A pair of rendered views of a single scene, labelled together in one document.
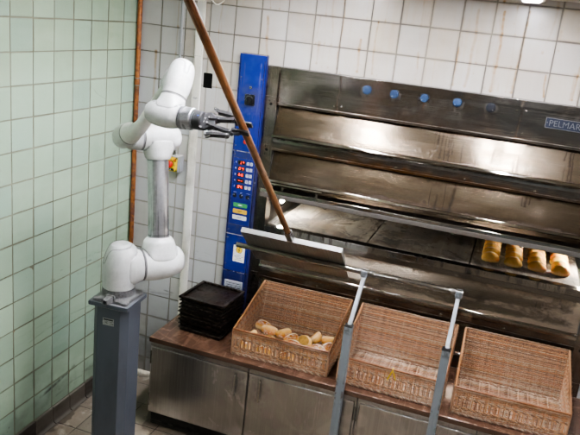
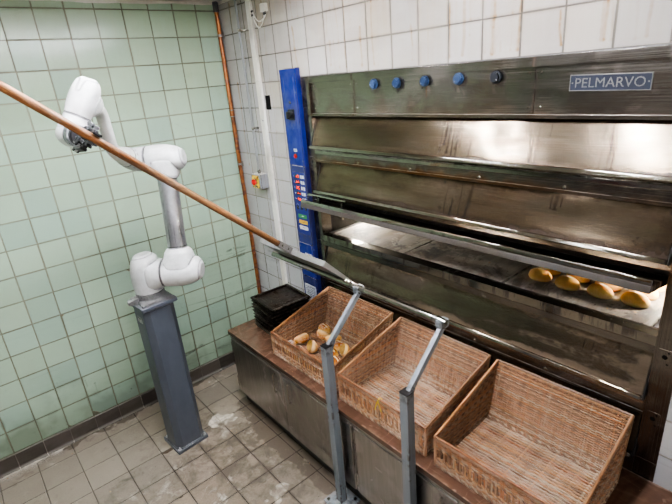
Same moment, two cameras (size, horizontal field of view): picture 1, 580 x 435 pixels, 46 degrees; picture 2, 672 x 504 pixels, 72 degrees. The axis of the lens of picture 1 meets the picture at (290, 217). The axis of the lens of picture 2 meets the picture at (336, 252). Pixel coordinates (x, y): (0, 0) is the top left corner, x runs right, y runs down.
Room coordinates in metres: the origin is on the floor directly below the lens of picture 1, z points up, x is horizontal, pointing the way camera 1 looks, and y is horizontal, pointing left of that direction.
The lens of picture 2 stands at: (1.63, -1.43, 2.10)
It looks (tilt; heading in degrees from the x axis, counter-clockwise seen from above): 21 degrees down; 34
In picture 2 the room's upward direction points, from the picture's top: 5 degrees counter-clockwise
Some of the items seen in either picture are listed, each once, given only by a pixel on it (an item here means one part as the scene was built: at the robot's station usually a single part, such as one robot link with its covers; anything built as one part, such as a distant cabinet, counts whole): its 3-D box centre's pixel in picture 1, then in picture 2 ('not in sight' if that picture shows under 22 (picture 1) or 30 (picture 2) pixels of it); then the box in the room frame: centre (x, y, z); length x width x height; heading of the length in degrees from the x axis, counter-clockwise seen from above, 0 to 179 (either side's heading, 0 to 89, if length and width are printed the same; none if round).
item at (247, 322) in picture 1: (293, 325); (331, 333); (3.53, -0.09, 0.72); 0.56 x 0.49 x 0.28; 74
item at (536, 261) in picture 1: (526, 249); (610, 265); (3.86, -1.40, 1.21); 0.61 x 0.48 x 0.06; 163
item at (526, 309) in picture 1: (411, 282); (441, 300); (3.61, -0.71, 1.02); 1.79 x 0.11 x 0.19; 73
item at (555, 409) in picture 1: (512, 380); (528, 441); (3.17, -1.22, 0.72); 0.56 x 0.49 x 0.28; 74
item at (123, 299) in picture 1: (116, 293); (147, 295); (3.02, 0.79, 1.03); 0.22 x 0.18 x 0.06; 167
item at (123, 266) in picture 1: (121, 264); (147, 271); (3.05, 0.77, 1.17); 0.18 x 0.16 x 0.22; 123
